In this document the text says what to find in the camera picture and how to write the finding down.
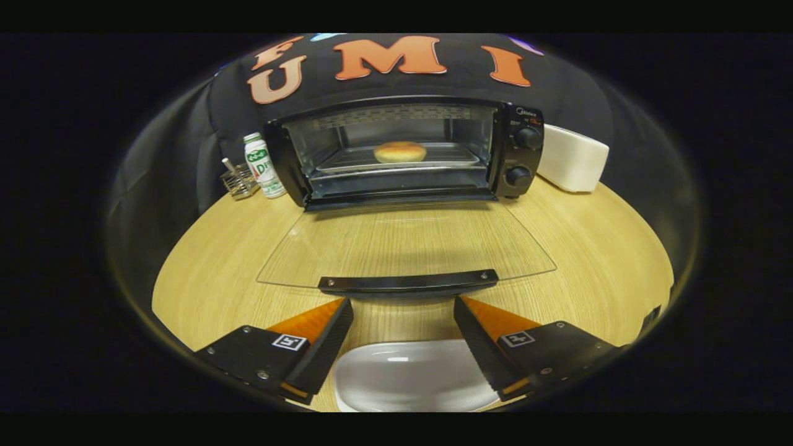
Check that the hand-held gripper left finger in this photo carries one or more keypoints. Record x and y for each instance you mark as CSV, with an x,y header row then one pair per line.
x,y
325,347

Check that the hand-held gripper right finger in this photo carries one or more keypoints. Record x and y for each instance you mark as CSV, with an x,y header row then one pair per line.
x,y
480,347

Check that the black toaster oven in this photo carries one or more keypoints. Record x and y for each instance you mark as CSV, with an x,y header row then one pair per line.
x,y
523,155

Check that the white square plate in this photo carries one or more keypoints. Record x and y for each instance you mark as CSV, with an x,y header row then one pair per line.
x,y
409,378

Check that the small clear glass cup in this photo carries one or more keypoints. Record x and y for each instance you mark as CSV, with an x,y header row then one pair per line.
x,y
240,183

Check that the white green-label bottle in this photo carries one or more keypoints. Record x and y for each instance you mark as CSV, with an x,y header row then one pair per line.
x,y
263,167

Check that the white rectangular box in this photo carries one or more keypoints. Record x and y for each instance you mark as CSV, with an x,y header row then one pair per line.
x,y
573,158

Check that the black backdrop cloth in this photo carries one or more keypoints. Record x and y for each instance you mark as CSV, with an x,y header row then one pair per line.
x,y
173,155

